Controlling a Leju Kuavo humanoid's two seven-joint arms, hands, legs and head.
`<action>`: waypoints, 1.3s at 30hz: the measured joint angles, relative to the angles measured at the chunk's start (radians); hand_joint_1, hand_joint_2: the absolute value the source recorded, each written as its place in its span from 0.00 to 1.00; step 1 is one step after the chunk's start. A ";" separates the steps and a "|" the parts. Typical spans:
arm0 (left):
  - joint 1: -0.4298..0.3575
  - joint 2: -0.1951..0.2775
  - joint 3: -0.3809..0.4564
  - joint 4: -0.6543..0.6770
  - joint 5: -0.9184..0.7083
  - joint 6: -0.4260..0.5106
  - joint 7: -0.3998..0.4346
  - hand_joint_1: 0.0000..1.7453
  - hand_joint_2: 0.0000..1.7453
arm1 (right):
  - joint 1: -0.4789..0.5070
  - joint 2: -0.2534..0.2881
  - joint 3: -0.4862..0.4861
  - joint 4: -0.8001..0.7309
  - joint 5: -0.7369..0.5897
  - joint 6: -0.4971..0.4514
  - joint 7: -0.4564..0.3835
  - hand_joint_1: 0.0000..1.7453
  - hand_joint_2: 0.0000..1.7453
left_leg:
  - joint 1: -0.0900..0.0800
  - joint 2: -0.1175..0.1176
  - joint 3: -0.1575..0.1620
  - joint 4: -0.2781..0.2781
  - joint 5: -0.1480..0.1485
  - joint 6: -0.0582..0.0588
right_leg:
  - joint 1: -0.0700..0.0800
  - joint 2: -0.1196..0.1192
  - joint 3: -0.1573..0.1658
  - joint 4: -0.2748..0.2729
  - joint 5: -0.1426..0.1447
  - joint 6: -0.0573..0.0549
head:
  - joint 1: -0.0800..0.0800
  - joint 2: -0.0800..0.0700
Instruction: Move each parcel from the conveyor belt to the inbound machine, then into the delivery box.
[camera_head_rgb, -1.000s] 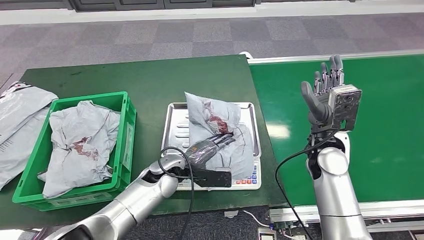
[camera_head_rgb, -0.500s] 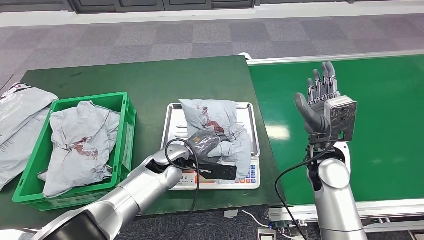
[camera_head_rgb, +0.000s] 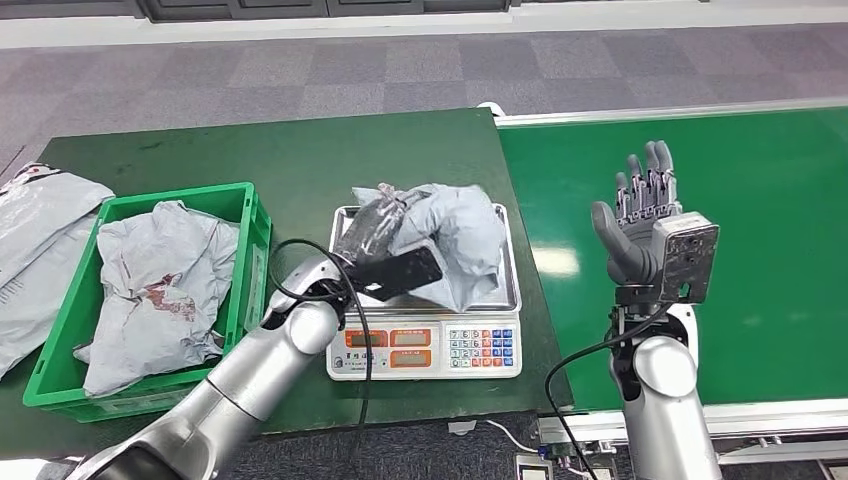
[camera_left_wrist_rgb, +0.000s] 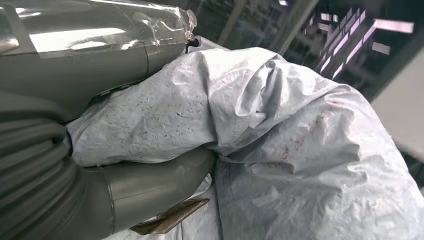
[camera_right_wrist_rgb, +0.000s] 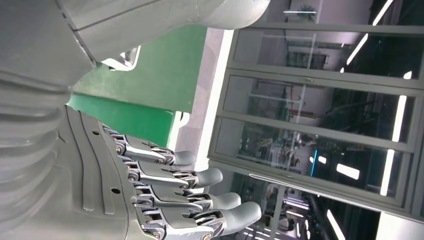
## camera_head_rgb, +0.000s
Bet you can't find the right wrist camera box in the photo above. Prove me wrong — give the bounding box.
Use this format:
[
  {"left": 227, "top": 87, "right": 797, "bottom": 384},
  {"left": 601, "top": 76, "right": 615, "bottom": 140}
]
[{"left": 652, "top": 211, "right": 721, "bottom": 306}]

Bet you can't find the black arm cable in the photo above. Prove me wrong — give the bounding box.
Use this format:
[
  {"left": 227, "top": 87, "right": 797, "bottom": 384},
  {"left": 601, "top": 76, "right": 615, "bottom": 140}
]
[
  {"left": 268, "top": 238, "right": 374, "bottom": 432},
  {"left": 544, "top": 303, "right": 674, "bottom": 480}
]

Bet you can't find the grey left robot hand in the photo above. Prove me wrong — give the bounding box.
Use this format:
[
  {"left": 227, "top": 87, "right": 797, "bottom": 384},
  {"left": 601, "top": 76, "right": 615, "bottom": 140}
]
[{"left": 333, "top": 188, "right": 429, "bottom": 266}]

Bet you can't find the aluminium conveyor side rail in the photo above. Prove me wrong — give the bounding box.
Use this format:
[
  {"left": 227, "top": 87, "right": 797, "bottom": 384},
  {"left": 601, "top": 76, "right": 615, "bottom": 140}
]
[
  {"left": 493, "top": 97, "right": 848, "bottom": 127},
  {"left": 537, "top": 398, "right": 848, "bottom": 465}
]

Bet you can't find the flat empty grey mailer bag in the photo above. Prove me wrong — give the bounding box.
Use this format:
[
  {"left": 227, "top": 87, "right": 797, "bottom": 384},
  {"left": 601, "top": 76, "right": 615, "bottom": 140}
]
[
  {"left": 0, "top": 215, "right": 101, "bottom": 380},
  {"left": 0, "top": 165, "right": 115, "bottom": 286}
]

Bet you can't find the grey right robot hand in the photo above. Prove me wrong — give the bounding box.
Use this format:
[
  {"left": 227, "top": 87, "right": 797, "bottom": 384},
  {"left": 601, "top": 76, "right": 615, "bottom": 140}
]
[{"left": 590, "top": 140, "right": 685, "bottom": 287}]

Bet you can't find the green plastic crate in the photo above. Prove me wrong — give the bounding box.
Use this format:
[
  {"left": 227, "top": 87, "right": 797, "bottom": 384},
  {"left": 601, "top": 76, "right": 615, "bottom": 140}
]
[{"left": 23, "top": 182, "right": 273, "bottom": 424}]

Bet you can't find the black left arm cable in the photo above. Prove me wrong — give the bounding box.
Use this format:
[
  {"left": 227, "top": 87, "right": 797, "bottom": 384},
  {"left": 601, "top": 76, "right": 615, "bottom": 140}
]
[{"left": 268, "top": 238, "right": 374, "bottom": 432}]

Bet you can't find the white floor cable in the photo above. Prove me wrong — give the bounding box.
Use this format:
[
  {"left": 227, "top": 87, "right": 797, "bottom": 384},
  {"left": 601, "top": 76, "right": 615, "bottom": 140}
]
[{"left": 486, "top": 418, "right": 541, "bottom": 457}]

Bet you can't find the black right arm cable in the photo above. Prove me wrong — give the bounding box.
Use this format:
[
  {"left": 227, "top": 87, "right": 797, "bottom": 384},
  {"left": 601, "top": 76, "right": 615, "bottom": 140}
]
[{"left": 544, "top": 303, "right": 674, "bottom": 480}]

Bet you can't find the white electronic scale steel tray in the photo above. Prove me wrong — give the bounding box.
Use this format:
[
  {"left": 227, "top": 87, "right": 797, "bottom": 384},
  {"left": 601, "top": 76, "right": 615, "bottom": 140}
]
[{"left": 325, "top": 201, "right": 525, "bottom": 382}]

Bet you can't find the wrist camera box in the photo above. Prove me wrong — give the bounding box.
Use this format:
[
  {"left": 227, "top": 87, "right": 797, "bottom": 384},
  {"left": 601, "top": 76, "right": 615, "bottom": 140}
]
[
  {"left": 652, "top": 211, "right": 721, "bottom": 306},
  {"left": 344, "top": 243, "right": 445, "bottom": 304}
]

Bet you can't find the green conveyor belt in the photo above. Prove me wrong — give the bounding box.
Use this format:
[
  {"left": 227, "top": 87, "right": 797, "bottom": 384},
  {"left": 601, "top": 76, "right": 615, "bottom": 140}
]
[{"left": 496, "top": 107, "right": 848, "bottom": 413}]

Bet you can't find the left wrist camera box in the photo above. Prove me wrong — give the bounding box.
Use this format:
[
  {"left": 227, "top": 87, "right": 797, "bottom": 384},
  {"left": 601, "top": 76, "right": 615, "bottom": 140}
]
[{"left": 344, "top": 243, "right": 445, "bottom": 304}]

